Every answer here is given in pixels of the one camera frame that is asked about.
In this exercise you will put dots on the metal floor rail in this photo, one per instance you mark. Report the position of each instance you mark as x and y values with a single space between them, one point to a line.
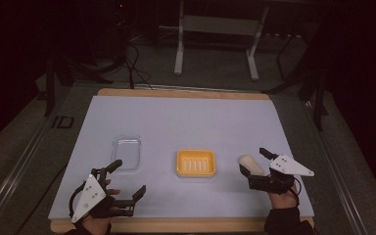
13 173
336 176

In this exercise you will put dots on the clear plastic container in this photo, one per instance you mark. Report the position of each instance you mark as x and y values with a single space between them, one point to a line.
127 152

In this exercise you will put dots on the person's right hand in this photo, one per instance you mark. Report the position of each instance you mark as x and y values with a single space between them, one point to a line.
284 199

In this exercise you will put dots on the yellow soap dish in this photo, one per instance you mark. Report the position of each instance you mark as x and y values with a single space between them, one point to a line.
196 163

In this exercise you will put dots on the black floor bracket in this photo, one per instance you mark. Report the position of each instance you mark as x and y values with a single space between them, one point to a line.
62 122

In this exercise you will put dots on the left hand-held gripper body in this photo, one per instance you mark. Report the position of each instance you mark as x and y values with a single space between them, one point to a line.
89 196

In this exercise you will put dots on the light blue table mat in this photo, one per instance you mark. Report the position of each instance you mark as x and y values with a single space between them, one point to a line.
189 124

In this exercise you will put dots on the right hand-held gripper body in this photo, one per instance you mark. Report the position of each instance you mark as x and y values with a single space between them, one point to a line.
289 167

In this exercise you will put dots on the black tripod stand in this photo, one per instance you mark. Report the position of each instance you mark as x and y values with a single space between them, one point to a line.
50 81
318 94

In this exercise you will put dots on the person's left hand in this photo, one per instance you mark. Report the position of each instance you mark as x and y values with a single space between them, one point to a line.
96 224

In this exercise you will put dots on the white metal stand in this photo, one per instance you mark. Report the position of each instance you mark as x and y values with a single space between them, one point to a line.
220 24

